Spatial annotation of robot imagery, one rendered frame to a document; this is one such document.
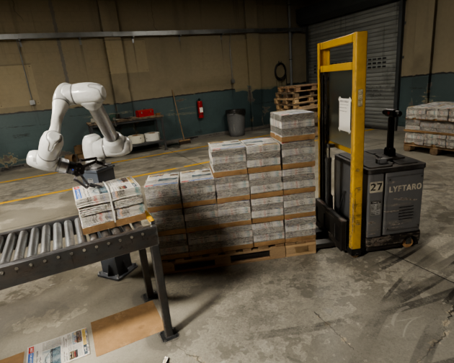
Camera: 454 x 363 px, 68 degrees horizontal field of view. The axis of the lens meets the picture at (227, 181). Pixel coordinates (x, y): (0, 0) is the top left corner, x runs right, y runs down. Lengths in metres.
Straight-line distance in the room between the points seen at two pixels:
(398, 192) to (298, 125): 1.04
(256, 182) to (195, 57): 7.43
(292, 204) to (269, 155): 0.49
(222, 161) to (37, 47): 7.10
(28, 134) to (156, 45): 3.86
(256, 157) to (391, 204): 1.24
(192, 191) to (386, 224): 1.71
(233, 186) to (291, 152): 0.57
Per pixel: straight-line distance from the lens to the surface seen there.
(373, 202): 3.12
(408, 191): 3.26
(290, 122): 2.82
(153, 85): 9.53
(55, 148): 1.98
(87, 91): 2.41
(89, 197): 2.08
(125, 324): 2.69
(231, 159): 2.76
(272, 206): 2.95
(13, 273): 2.08
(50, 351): 2.71
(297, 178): 2.93
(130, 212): 2.15
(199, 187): 2.80
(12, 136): 9.30
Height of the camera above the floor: 1.60
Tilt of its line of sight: 17 degrees down
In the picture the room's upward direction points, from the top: 5 degrees counter-clockwise
